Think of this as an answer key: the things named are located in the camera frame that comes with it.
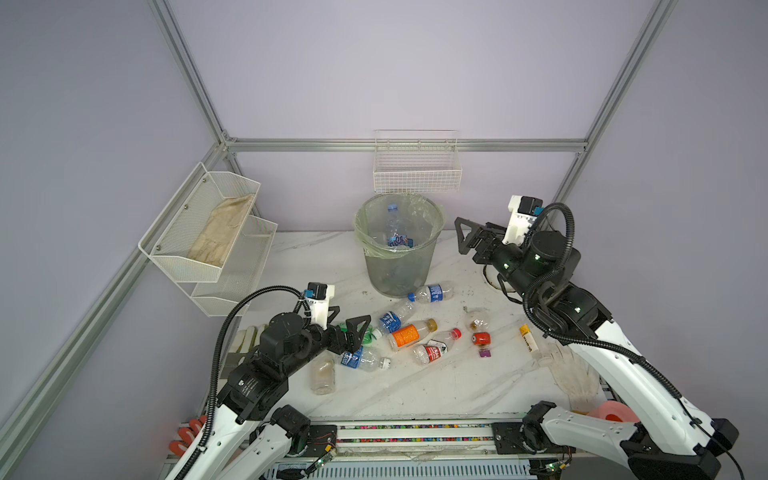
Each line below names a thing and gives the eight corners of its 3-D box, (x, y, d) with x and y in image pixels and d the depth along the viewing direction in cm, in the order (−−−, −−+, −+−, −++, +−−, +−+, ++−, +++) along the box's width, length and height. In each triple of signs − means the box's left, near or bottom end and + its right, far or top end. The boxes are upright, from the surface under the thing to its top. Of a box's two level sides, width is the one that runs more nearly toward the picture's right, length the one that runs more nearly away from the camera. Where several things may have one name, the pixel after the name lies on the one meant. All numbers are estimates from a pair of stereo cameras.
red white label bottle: (418, 370, 86) (419, 363, 82) (409, 352, 90) (410, 344, 85) (466, 349, 91) (470, 341, 86) (456, 332, 94) (459, 324, 90)
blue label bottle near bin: (407, 302, 99) (408, 297, 97) (407, 288, 103) (407, 283, 100) (453, 302, 99) (454, 297, 97) (451, 288, 103) (452, 283, 100)
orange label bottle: (393, 355, 89) (393, 348, 85) (386, 341, 92) (386, 334, 88) (437, 334, 94) (439, 326, 90) (429, 321, 97) (430, 313, 93)
